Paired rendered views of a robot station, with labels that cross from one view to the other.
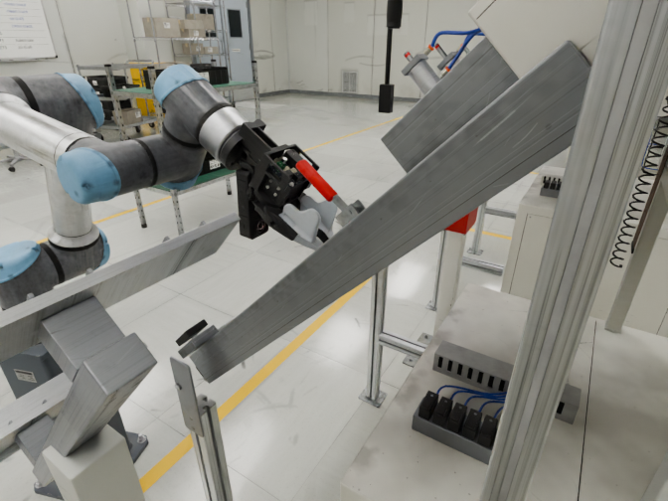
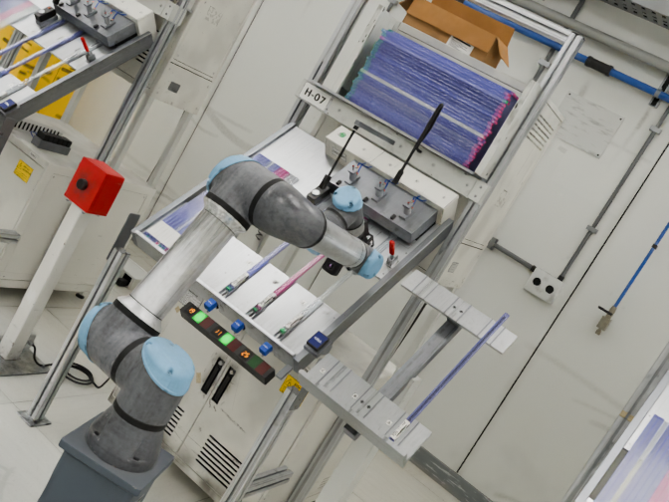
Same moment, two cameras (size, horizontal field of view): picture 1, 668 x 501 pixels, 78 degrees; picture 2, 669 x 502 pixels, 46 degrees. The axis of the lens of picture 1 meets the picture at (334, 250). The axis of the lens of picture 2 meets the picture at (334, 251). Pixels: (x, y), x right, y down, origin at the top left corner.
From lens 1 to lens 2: 2.44 m
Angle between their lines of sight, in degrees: 92
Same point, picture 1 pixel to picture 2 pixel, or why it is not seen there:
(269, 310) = (362, 307)
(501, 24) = (445, 212)
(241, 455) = not seen: outside the picture
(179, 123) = (353, 221)
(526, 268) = (33, 230)
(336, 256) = (396, 276)
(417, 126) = (418, 230)
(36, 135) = (353, 243)
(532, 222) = (54, 181)
